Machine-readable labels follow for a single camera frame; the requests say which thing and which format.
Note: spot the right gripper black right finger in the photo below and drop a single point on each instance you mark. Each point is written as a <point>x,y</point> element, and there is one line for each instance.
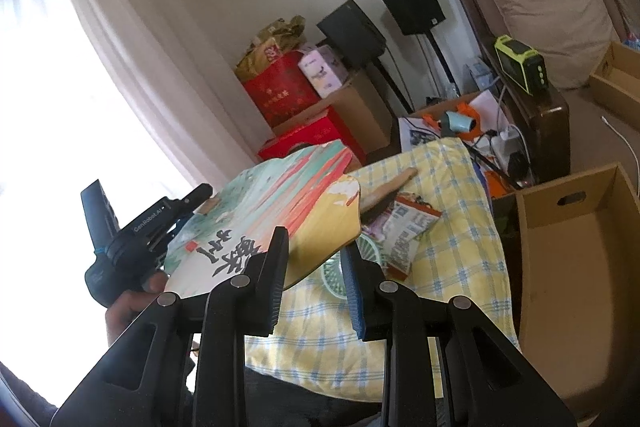
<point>447,363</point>

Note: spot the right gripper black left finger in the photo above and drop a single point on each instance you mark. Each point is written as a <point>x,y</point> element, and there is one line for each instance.
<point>181,361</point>

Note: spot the green daisy portable fan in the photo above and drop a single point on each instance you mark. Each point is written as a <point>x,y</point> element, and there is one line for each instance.
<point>338,276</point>

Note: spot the white red snack packet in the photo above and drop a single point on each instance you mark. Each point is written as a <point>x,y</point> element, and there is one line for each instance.
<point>398,228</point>

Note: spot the colourful painted paper hand fan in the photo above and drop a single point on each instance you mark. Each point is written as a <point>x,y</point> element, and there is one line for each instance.
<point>308,192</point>

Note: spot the wooden folding fan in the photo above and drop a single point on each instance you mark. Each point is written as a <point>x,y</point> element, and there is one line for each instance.
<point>369,200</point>

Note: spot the person's left hand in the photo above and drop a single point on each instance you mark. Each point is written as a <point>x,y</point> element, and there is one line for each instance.
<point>130,304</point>

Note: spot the yellow blue checkered cloth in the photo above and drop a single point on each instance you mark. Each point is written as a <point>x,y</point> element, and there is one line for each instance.
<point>314,346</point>

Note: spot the white sheer curtain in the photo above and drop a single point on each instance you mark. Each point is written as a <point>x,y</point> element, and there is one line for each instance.
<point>138,94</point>

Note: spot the large open cardboard box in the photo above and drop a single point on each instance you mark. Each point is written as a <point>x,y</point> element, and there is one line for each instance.
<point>580,285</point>

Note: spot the red gift bag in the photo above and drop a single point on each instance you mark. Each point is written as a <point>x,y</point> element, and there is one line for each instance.
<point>282,91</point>

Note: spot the white power strip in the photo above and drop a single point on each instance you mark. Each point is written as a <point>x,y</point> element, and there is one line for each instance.
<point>506,143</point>

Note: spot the red chocolate collection box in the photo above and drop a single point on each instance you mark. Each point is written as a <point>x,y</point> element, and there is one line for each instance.
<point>323,128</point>

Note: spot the teal hair dryer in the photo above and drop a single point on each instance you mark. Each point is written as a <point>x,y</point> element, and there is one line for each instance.
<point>455,123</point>

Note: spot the brown sofa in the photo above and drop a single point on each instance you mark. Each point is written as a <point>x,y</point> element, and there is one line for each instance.
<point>566,131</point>

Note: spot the white pink tissue box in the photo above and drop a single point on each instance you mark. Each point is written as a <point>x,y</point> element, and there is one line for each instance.
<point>323,69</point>

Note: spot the crumpled brown paper bag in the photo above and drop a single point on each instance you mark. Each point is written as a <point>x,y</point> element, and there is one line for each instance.
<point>271,43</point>

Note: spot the brown cardboard carton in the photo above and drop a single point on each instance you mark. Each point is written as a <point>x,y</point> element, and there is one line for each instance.
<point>360,107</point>

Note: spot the green black portable power station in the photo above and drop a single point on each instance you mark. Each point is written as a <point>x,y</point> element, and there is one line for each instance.
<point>522,64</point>

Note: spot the left black speaker on stand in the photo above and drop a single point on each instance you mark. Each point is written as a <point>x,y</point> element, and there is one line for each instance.
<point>351,32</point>

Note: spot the black speaker on stand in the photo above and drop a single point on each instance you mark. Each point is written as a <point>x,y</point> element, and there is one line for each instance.
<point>419,18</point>
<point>351,32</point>

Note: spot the right black speaker on stand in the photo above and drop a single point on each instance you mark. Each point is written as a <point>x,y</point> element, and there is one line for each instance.
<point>419,18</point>

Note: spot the beige sofa cushion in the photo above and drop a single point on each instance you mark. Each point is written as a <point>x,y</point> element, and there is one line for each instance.
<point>571,35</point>

